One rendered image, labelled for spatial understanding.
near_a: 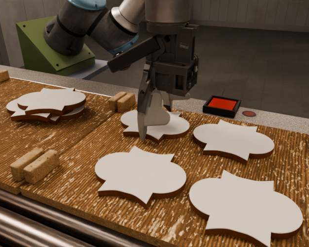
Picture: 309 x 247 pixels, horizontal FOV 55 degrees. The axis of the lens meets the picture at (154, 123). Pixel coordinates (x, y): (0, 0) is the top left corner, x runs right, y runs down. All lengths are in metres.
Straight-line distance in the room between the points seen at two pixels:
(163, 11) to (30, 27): 0.77
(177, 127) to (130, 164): 0.15
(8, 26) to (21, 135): 3.75
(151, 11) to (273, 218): 0.35
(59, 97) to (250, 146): 0.41
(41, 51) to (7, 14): 3.23
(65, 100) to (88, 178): 0.24
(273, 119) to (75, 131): 0.44
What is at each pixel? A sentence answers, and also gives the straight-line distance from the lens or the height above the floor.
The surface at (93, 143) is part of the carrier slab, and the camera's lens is 0.55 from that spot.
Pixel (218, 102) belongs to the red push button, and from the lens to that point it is 0.74.
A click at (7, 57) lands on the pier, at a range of 4.36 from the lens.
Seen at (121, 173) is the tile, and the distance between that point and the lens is 0.45.
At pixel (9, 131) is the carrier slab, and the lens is 0.65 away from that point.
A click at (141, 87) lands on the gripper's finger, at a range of 0.51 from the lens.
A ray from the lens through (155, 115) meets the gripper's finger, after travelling 0.52.
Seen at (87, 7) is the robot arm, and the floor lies 1.11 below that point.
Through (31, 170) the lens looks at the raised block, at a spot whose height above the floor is 0.96.
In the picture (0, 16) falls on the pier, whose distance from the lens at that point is 4.27.
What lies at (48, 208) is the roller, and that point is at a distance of 0.47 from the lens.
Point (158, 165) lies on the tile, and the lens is 0.47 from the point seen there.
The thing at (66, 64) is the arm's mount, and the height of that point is 0.91.
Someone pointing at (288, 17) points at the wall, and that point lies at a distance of 7.10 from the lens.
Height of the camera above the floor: 1.23
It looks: 28 degrees down
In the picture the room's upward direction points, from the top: straight up
